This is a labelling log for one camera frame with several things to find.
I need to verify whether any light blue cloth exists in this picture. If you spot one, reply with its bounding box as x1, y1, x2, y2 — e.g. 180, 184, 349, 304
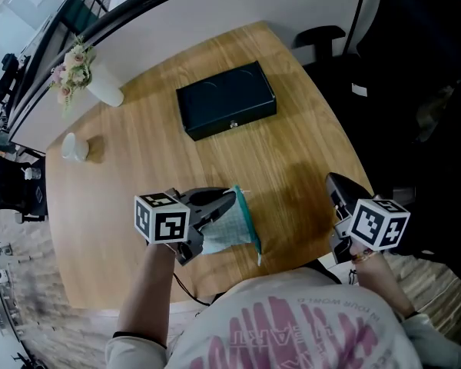
201, 184, 263, 267

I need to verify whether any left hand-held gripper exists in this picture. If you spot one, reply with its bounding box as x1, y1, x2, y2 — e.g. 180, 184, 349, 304
134, 188, 237, 267

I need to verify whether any black railing with glass panel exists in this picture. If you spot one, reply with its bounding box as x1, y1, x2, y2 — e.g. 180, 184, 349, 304
57, 0, 120, 26

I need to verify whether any black rectangular box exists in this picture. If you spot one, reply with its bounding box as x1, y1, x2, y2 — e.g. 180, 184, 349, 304
175, 60, 277, 142

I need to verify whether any white partition with black rim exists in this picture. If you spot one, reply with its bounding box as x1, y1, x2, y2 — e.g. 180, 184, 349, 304
7, 0, 370, 153

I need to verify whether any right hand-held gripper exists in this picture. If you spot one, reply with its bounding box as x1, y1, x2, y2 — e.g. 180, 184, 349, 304
325, 172, 411, 264

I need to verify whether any white shirt with pink print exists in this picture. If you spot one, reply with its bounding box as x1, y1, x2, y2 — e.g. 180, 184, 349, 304
105, 267, 461, 369

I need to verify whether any beaded bracelet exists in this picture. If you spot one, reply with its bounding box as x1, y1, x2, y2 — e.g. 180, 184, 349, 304
350, 248, 377, 264

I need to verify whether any black high-back office chair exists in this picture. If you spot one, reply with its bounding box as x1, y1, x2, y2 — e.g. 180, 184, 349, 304
294, 0, 461, 284

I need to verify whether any pink flower bouquet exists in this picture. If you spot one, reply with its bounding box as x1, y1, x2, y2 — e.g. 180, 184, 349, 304
48, 35, 97, 115

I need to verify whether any person's right forearm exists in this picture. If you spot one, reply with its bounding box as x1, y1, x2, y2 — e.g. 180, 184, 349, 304
349, 250, 416, 318

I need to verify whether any white vase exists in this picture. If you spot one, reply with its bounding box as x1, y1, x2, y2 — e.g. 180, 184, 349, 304
88, 61, 125, 108

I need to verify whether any person's left forearm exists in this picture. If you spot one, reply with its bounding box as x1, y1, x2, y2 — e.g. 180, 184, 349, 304
117, 242, 177, 347

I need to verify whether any black office chair holding bottle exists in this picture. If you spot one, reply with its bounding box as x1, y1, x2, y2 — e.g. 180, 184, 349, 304
0, 150, 49, 224

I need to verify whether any small black office chair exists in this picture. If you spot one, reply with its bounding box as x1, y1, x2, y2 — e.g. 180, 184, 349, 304
0, 53, 20, 105

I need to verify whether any white cup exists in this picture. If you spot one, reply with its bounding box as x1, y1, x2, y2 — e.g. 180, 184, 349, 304
61, 131, 90, 164

